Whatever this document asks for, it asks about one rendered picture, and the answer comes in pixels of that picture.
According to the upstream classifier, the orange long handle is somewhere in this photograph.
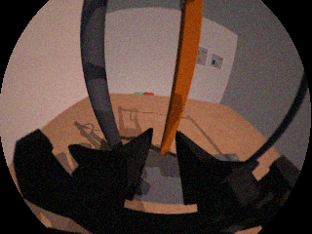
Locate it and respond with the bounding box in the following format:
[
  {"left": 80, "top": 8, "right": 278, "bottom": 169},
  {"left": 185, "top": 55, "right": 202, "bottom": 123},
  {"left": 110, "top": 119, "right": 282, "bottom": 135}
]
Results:
[{"left": 160, "top": 0, "right": 204, "bottom": 156}]

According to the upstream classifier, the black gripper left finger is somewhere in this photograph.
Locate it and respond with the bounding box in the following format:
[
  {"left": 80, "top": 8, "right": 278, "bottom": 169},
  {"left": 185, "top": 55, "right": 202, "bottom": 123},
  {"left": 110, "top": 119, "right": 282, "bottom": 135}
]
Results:
[{"left": 67, "top": 128, "right": 153, "bottom": 200}]

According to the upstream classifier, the grey wire rig on two posts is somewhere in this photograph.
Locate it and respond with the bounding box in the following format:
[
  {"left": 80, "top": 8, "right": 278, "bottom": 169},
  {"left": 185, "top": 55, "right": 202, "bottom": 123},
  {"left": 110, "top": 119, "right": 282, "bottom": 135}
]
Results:
[{"left": 79, "top": 0, "right": 308, "bottom": 206}]

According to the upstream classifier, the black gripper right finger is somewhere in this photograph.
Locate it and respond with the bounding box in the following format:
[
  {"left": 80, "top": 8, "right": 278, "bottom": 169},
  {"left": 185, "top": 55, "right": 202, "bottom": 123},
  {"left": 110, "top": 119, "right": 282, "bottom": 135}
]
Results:
[{"left": 175, "top": 132, "right": 260, "bottom": 206}]

